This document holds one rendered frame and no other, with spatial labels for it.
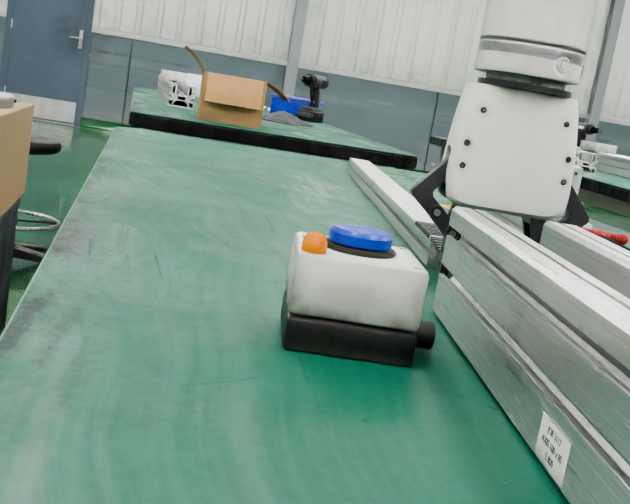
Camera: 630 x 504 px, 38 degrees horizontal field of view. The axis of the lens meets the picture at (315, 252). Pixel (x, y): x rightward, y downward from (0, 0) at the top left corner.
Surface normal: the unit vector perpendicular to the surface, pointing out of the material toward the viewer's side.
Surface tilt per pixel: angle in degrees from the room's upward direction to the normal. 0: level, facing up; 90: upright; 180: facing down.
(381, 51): 90
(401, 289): 90
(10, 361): 0
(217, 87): 63
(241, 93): 69
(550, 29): 90
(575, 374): 90
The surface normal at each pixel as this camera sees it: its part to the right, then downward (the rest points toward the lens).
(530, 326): -0.99, -0.15
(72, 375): 0.17, -0.97
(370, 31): 0.18, 0.20
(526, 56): -0.28, 0.12
